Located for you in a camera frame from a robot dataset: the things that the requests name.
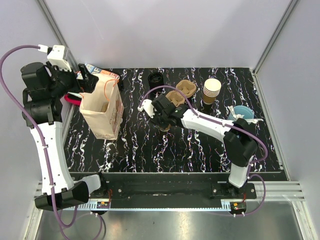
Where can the red cloth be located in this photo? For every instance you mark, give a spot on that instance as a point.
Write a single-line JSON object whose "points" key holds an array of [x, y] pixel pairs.
{"points": [[72, 99]]}

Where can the single paper coffee cup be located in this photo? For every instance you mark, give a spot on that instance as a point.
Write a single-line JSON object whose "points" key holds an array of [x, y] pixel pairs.
{"points": [[165, 128]]}

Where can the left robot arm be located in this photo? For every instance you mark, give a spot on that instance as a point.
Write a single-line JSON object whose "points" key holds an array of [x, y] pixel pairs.
{"points": [[46, 84]]}

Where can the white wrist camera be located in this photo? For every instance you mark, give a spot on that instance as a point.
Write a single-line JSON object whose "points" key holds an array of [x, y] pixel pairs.
{"points": [[146, 106], [57, 56]]}

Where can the paper takeout bag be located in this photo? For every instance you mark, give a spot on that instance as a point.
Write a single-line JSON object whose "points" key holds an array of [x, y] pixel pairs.
{"points": [[104, 125]]}

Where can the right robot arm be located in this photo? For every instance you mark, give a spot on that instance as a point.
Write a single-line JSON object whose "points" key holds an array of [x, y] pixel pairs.
{"points": [[236, 137]]}

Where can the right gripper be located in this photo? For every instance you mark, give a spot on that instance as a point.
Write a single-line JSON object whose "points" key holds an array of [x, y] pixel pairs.
{"points": [[154, 119]]}

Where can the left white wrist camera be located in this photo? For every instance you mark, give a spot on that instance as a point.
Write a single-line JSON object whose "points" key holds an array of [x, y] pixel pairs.
{"points": [[57, 56]]}

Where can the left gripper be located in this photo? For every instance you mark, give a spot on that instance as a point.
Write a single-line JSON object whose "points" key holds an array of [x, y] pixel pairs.
{"points": [[87, 84]]}

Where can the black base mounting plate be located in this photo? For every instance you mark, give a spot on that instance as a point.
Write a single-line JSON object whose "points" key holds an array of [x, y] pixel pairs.
{"points": [[182, 192]]}

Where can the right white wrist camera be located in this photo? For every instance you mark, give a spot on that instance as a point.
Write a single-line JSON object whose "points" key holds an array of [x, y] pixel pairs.
{"points": [[146, 106]]}

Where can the black coffee lid stack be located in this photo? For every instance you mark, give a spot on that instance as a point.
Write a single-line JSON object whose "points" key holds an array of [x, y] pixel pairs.
{"points": [[155, 79]]}

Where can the paper cup stack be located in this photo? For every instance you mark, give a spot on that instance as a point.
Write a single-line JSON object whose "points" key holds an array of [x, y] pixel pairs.
{"points": [[211, 90]]}

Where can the blue plastic cup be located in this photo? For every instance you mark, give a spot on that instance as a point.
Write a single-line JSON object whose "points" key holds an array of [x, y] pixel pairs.
{"points": [[240, 111]]}

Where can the cardboard cup carrier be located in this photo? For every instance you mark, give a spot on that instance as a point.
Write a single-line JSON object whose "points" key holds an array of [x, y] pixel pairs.
{"points": [[187, 87], [104, 107]]}

